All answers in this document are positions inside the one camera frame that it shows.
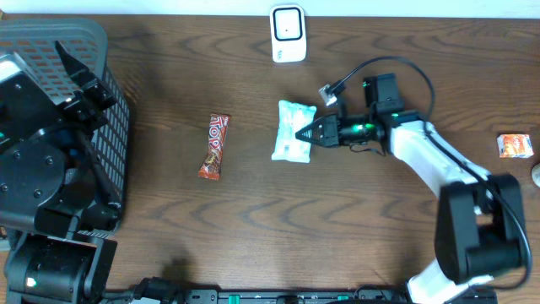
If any teal white wipes packet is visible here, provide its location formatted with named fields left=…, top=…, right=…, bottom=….
left=271, top=100, right=316, bottom=163

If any red white snack packet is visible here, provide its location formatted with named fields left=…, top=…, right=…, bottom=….
left=198, top=113, right=231, bottom=180

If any orange Kleenex tissue pack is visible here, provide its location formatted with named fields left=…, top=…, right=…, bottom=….
left=497, top=134, right=534, bottom=158

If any green lid white jar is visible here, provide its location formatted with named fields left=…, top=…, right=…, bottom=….
left=531, top=164, right=540, bottom=187

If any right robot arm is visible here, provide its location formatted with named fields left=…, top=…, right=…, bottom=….
left=295, top=73, right=532, bottom=303

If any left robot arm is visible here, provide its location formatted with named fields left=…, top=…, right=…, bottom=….
left=1, top=44, right=122, bottom=303

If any white barcode scanner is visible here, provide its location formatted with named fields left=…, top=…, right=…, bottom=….
left=269, top=4, right=307, bottom=63

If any grey plastic mesh basket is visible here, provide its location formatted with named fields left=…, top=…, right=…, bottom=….
left=1, top=19, right=130, bottom=237

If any black right camera cable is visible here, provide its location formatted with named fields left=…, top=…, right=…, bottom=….
left=328, top=55, right=533, bottom=292

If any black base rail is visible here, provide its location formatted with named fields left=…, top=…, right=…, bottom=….
left=103, top=276, right=499, bottom=304

